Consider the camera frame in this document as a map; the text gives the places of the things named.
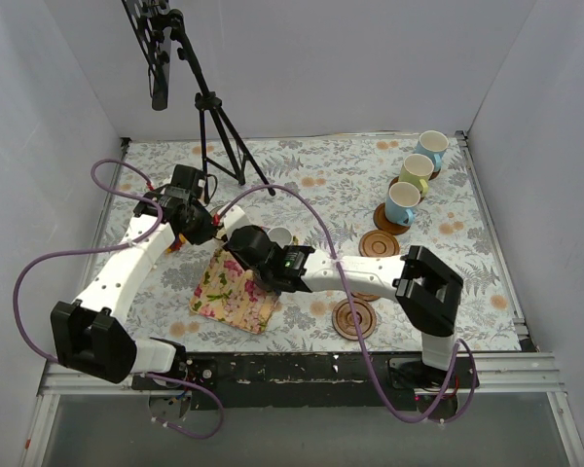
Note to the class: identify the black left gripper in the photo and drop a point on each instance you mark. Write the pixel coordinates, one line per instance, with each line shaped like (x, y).
(206, 229)

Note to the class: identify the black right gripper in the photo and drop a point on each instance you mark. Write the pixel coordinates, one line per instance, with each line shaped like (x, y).
(238, 238)

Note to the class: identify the brown wooden coaster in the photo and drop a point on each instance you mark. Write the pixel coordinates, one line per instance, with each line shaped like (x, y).
(382, 223)
(435, 174)
(365, 297)
(378, 244)
(344, 319)

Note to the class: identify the white mug blue handle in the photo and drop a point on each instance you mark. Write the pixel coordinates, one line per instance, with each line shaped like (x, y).
(400, 204)

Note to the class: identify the white mug green handle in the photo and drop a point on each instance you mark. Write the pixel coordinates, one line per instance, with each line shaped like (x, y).
(416, 170)

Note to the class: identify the white mug light blue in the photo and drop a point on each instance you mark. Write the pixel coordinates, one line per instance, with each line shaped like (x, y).
(434, 145)

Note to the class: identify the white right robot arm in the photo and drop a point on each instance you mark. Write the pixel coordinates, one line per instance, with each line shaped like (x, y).
(427, 289)

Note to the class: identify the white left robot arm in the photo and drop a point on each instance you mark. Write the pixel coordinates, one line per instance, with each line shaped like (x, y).
(90, 333)

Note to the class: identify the small grey patterned cup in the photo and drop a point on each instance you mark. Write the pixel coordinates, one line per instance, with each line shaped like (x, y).
(281, 236)

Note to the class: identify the colourful toy blocks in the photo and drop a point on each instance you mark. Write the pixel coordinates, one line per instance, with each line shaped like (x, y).
(176, 245)

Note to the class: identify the floral serving tray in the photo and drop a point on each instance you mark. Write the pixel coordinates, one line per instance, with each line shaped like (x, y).
(230, 295)

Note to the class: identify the floral table cloth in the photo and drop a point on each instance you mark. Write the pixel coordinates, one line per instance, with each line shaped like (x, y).
(325, 191)

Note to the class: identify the black tripod stand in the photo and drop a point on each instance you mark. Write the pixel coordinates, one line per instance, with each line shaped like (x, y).
(207, 102)

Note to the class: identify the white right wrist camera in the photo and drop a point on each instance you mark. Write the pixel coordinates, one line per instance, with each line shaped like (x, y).
(234, 218)

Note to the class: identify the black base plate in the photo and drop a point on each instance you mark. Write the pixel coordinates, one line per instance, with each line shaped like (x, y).
(312, 379)

